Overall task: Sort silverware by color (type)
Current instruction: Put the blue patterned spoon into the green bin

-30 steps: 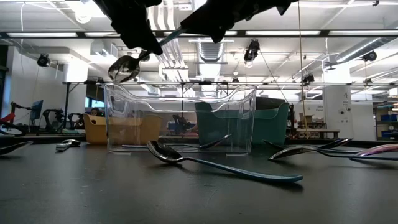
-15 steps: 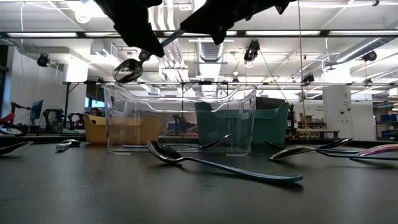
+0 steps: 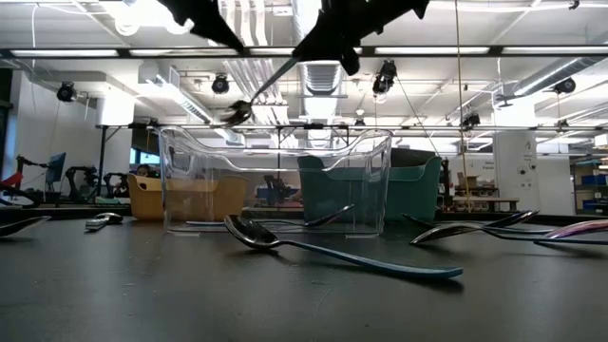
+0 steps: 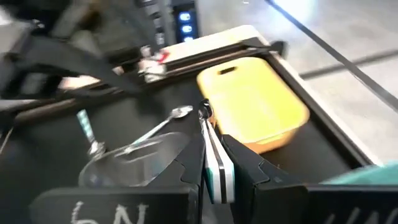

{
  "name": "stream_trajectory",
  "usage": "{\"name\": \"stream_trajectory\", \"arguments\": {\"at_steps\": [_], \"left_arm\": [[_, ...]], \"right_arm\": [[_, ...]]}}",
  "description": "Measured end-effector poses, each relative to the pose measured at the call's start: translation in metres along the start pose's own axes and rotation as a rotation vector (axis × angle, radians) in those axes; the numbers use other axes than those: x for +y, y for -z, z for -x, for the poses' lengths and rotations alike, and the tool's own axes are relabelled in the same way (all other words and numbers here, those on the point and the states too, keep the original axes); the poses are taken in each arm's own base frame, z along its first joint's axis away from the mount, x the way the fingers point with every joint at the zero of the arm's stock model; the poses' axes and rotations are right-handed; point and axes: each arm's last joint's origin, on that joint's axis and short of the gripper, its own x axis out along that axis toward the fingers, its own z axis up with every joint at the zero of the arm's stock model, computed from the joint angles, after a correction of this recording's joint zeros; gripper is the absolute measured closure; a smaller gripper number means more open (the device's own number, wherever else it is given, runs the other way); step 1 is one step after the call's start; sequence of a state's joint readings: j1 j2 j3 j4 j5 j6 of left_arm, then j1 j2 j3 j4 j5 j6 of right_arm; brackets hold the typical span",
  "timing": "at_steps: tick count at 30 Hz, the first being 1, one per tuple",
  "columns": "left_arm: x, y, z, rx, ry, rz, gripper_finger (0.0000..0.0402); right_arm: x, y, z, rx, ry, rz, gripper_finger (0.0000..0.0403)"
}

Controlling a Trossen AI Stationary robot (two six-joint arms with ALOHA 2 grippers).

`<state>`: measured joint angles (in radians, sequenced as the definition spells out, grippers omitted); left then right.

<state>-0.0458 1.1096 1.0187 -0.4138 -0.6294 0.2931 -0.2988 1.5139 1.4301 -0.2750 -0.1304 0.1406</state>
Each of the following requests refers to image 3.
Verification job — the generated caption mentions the clear plastic bin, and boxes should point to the clear plastic bin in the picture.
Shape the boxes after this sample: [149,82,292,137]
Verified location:
[159,125,394,238]

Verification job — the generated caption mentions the yellow plastic bin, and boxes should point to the yellow plastic bin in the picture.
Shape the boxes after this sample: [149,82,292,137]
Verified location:
[126,173,251,222]

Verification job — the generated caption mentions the shiny metal spoon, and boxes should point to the shiny metal spoon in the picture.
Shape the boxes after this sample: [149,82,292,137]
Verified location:
[479,212,533,232]
[493,210,541,229]

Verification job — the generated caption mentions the pink iridescent spoon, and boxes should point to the pink iridescent spoon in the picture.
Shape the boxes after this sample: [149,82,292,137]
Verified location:
[536,219,608,241]

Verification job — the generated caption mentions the spoon with grey handle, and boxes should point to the spoon with grey handle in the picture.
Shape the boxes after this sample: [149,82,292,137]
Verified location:
[85,212,124,233]

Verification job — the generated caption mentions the black overhead frame bar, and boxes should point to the black overhead frame bar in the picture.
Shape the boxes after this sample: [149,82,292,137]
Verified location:
[0,46,608,60]

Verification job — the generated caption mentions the spoon with blue handle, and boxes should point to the spoon with blue handle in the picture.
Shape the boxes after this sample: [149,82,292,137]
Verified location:
[222,214,466,281]

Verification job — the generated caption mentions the dark grey container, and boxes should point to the dark grey container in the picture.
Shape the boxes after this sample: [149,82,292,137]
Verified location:
[389,147,448,168]

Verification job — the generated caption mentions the spoons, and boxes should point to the spoons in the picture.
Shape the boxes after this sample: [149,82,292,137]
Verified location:
[184,203,356,228]
[410,222,608,247]

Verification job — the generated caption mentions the cardboard box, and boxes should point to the cardboard box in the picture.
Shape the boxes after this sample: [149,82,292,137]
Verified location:
[456,171,480,190]

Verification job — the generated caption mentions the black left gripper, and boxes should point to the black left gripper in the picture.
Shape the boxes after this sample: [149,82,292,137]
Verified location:
[156,0,246,53]

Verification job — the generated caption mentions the shelf with blue boxes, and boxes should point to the shelf with blue boxes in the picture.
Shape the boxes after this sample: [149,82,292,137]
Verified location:
[568,156,608,216]

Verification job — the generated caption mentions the silver ventilation duct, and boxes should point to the silver ventilation duct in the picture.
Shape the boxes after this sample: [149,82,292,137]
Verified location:
[290,0,358,149]

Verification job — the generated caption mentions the wooden bench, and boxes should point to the wooden bench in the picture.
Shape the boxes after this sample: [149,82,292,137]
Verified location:
[450,196,520,214]

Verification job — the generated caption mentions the teal plastic bin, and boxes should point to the teal plastic bin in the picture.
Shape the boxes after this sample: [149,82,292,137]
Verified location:
[297,154,450,225]

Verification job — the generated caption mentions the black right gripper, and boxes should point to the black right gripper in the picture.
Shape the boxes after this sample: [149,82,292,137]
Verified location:
[292,0,428,76]

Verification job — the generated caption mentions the computer monitor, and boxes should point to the computer monitor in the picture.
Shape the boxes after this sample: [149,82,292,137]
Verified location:
[45,151,67,184]

